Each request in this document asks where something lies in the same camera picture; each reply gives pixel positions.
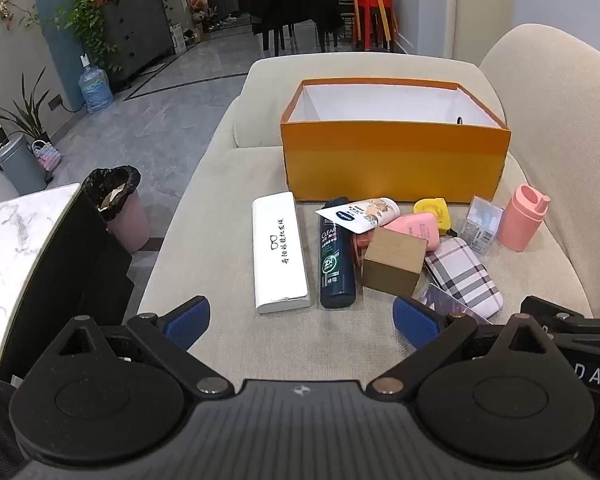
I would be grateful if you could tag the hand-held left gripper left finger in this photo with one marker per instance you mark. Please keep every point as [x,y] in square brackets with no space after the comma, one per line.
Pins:
[187,321]

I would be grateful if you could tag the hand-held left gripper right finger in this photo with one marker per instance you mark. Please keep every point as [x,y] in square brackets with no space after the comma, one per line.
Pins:
[415,322]

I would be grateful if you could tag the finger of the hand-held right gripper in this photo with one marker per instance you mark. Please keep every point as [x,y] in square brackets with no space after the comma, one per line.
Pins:
[555,317]

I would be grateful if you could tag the small brown cardboard box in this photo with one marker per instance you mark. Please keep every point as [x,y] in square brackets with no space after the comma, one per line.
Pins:
[392,260]

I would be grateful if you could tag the plaid glasses case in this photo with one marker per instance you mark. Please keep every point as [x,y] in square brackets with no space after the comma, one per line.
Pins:
[462,272]

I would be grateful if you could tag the dark shampoo bottle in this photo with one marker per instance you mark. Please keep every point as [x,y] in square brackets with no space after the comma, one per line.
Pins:
[336,270]

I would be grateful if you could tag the pink spray bottle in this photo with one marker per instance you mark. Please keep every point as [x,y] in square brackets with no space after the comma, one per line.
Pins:
[415,225]

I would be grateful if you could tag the pink lidded cup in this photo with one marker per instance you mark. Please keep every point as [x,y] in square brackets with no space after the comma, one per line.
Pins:
[517,220]

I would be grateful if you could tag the white glasses case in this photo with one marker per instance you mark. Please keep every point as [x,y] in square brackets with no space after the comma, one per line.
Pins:
[280,260]

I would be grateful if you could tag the clear plastic cotton box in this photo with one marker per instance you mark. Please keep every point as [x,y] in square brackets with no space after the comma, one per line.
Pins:
[480,225]

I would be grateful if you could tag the yellow tape measure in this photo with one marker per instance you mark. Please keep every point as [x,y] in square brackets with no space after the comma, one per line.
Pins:
[432,206]

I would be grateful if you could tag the white hand cream tube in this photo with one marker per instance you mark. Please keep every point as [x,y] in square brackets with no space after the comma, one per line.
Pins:
[370,212]

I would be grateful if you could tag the orange cardboard box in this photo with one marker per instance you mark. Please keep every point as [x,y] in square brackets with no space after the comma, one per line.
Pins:
[395,165]

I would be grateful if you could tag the pink trash bin black bag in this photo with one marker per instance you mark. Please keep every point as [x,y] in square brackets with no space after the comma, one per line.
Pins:
[130,215]

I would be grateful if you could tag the beige sofa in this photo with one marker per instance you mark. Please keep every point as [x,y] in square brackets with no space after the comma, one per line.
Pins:
[220,185]

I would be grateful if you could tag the marble top table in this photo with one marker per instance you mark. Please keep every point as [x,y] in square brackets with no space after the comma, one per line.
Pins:
[15,260]

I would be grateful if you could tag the woven pink basket bag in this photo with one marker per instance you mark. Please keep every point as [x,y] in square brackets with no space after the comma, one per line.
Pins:
[46,156]

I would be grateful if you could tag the grey pedal bin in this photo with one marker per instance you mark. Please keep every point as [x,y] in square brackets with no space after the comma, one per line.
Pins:
[20,165]

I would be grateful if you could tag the blue water jug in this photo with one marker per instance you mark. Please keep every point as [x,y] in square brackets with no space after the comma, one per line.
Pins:
[96,87]

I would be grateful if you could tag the long-leaf potted plant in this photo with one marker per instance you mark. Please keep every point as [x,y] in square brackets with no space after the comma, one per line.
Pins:
[27,115]

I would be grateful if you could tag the white cardboard box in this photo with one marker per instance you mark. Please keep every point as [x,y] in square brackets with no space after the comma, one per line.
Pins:
[178,37]

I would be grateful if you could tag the grey drawer cabinet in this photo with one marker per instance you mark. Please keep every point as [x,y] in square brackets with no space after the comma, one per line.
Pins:
[137,35]

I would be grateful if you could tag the red plastic stool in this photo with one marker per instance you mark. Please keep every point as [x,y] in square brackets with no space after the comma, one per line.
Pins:
[372,10]

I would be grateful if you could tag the large trailing ivy plant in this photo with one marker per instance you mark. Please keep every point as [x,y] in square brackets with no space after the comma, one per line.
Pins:
[90,20]

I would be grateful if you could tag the black wall socket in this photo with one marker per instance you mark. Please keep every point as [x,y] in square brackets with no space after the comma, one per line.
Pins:
[55,103]

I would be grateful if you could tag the wall ivy vine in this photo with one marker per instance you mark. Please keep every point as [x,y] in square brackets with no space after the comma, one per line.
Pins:
[2,12]

